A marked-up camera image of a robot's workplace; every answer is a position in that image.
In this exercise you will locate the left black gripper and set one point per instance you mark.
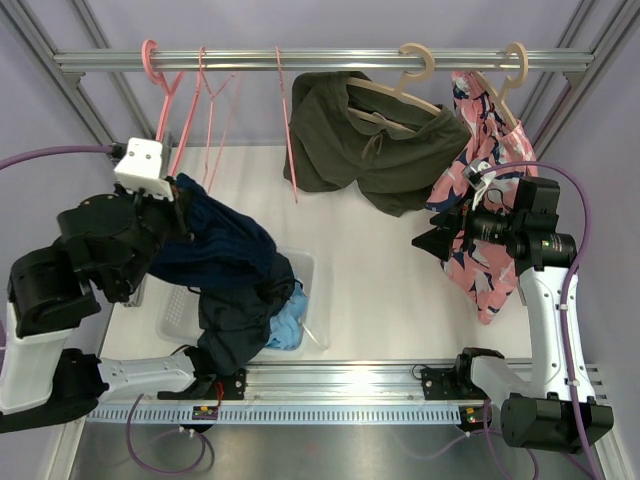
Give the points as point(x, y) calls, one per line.
point(177, 213)

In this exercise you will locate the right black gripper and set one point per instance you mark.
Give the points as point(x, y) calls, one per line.
point(438, 241)

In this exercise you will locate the dark navy shorts with zipper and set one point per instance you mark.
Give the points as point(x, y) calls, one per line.
point(235, 322)

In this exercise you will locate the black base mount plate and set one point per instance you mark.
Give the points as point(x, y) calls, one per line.
point(449, 384)
point(220, 387)

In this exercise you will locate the wooden hanger with olive shorts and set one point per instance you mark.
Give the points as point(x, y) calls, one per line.
point(398, 92)

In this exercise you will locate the white slotted cable duct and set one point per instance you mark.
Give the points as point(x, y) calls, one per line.
point(260, 414)

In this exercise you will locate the navy drawstring shorts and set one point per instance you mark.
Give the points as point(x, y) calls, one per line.
point(228, 249)

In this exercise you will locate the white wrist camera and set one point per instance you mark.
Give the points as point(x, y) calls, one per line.
point(143, 169)
point(478, 177)

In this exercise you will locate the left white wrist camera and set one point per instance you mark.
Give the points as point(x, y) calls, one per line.
point(143, 169)

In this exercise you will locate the pink patterned shorts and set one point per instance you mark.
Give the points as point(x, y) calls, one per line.
point(484, 272)

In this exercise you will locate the olive green shorts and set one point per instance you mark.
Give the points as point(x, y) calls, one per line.
point(342, 135)

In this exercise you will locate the wooden hanger with pink shorts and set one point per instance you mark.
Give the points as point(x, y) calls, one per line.
point(515, 50)

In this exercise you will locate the light blue shorts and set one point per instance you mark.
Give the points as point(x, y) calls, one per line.
point(286, 326)

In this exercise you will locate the white plastic basket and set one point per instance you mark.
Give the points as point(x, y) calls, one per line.
point(178, 318)

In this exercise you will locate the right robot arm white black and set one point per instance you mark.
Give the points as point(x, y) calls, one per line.
point(557, 409)

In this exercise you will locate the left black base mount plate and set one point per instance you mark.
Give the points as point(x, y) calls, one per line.
point(220, 387)

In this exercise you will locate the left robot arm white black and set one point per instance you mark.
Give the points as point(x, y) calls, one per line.
point(107, 243)

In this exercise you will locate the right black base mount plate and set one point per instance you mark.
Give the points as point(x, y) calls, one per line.
point(449, 384)

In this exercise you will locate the thick pink plastic hanger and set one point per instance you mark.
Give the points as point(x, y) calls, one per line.
point(169, 90)

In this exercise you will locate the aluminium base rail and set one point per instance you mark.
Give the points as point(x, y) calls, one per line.
point(287, 382)

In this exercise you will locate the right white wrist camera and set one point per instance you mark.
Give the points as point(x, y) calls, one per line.
point(478, 177)

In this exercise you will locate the aluminium hanging rail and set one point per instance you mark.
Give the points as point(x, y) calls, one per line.
point(292, 59)

